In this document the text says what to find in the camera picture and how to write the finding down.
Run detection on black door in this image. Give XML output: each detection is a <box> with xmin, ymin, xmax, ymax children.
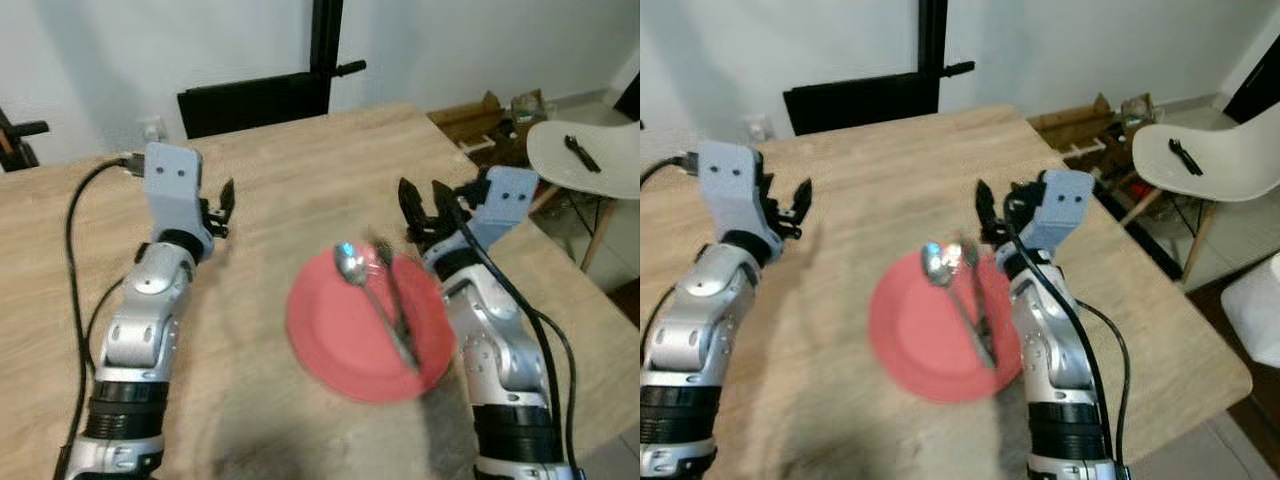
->
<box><xmin>613</xmin><ymin>72</ymin><xmax>641</xmax><ymax>124</ymax></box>
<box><xmin>1221</xmin><ymin>58</ymin><xmax>1280</xmax><ymax>127</ymax></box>

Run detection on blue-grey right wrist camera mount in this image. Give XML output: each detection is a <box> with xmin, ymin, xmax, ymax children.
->
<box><xmin>462</xmin><ymin>166</ymin><xmax>540</xmax><ymax>253</ymax></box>
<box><xmin>1020</xmin><ymin>169</ymin><xmax>1095</xmax><ymax>253</ymax></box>

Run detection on red round plate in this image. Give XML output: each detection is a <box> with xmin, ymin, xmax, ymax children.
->
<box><xmin>285</xmin><ymin>243</ymin><xmax>460</xmax><ymax>405</ymax></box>
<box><xmin>867</xmin><ymin>245</ymin><xmax>1024</xmax><ymax>405</ymax></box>

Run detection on small black tool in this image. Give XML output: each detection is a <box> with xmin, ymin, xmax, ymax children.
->
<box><xmin>1167</xmin><ymin>137</ymin><xmax>1205</xmax><ymax>178</ymax></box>
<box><xmin>564</xmin><ymin>134</ymin><xmax>603</xmax><ymax>175</ymax></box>

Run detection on white bin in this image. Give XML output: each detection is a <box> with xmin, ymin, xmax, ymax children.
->
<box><xmin>1221</xmin><ymin>252</ymin><xmax>1280</xmax><ymax>383</ymax></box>

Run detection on silver metal fork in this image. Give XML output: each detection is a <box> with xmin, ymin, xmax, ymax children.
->
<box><xmin>371</xmin><ymin>238</ymin><xmax>417</xmax><ymax>353</ymax></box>
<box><xmin>955</xmin><ymin>238</ymin><xmax>998</xmax><ymax>348</ymax></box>

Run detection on black flat panel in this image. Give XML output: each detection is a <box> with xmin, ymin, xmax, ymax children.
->
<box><xmin>782</xmin><ymin>71</ymin><xmax>942</xmax><ymax>138</ymax></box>
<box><xmin>177</xmin><ymin>71</ymin><xmax>333</xmax><ymax>140</ymax></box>

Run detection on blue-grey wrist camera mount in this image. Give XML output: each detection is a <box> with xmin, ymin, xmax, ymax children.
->
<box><xmin>143</xmin><ymin>142</ymin><xmax>215</xmax><ymax>259</ymax></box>
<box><xmin>697</xmin><ymin>140</ymin><xmax>773</xmax><ymax>253</ymax></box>
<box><xmin>1020</xmin><ymin>169</ymin><xmax>1095</xmax><ymax>253</ymax></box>
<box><xmin>462</xmin><ymin>166</ymin><xmax>540</xmax><ymax>253</ymax></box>

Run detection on wooden rack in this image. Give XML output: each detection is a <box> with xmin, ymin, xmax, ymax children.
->
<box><xmin>427</xmin><ymin>90</ymin><xmax>558</xmax><ymax>169</ymax></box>
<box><xmin>1027</xmin><ymin>92</ymin><xmax>1163</xmax><ymax>171</ymax></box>

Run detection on white shell chair wooden legs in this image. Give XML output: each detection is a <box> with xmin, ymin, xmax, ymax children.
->
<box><xmin>526</xmin><ymin>117</ymin><xmax>641</xmax><ymax>273</ymax></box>
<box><xmin>1120</xmin><ymin>121</ymin><xmax>1280</xmax><ymax>283</ymax></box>

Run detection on black stand with handle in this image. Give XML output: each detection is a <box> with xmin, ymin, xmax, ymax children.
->
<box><xmin>0</xmin><ymin>104</ymin><xmax>50</xmax><ymax>174</ymax></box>

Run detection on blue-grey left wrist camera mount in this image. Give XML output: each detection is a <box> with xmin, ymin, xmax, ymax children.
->
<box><xmin>697</xmin><ymin>140</ymin><xmax>773</xmax><ymax>253</ymax></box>
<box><xmin>143</xmin><ymin>142</ymin><xmax>215</xmax><ymax>259</ymax></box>

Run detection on black upright pole with handle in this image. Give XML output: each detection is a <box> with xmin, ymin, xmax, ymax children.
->
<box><xmin>916</xmin><ymin>0</ymin><xmax>977</xmax><ymax>81</ymax></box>
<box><xmin>310</xmin><ymin>0</ymin><xmax>368</xmax><ymax>81</ymax></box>

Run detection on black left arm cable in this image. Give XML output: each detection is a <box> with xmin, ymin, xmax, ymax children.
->
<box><xmin>53</xmin><ymin>153</ymin><xmax>148</xmax><ymax>480</ymax></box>
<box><xmin>640</xmin><ymin>152</ymin><xmax>698</xmax><ymax>346</ymax></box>

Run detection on silver metal spoon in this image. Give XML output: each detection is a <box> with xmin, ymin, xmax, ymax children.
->
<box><xmin>920</xmin><ymin>240</ymin><xmax>999</xmax><ymax>370</ymax></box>
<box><xmin>332</xmin><ymin>241</ymin><xmax>422</xmax><ymax>372</ymax></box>

